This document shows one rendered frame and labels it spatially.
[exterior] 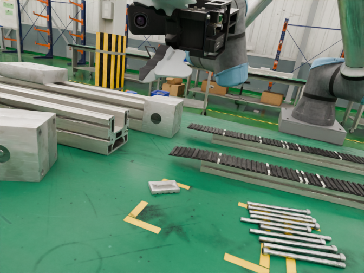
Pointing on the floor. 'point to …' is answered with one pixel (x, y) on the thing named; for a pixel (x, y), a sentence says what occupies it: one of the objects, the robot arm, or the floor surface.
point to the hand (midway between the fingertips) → (137, 41)
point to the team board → (11, 19)
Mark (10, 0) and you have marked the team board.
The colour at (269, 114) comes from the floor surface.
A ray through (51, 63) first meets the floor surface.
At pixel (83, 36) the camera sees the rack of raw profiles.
